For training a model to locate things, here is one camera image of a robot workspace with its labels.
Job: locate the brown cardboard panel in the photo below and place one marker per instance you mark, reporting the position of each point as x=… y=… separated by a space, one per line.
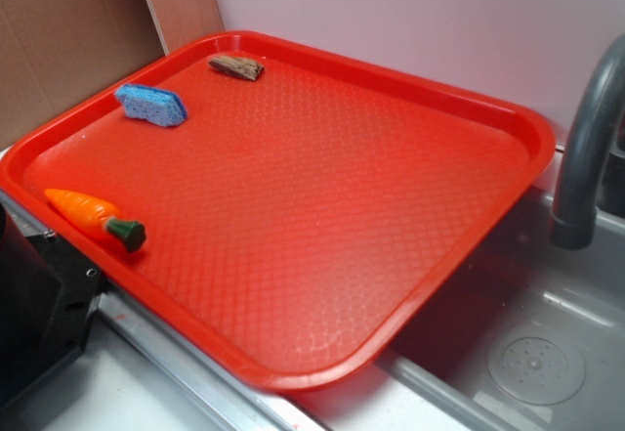
x=57 y=53

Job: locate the grey curved faucet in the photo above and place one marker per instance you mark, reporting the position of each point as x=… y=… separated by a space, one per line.
x=591 y=175

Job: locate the blue sponge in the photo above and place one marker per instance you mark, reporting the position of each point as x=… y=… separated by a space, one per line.
x=156 y=106

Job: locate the brown wood piece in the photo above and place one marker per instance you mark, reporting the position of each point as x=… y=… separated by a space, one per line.
x=237 y=67

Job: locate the grey plastic sink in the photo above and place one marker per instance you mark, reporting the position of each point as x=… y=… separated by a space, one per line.
x=434 y=375

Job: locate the round sink drain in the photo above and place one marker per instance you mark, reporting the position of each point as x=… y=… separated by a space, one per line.
x=535 y=365

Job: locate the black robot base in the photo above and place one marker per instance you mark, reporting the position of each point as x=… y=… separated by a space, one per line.
x=49 y=294

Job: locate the orange toy carrot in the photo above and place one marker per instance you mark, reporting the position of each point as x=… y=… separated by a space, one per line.
x=97 y=218

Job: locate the red plastic tray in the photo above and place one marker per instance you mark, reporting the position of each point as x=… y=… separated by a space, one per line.
x=296 y=223

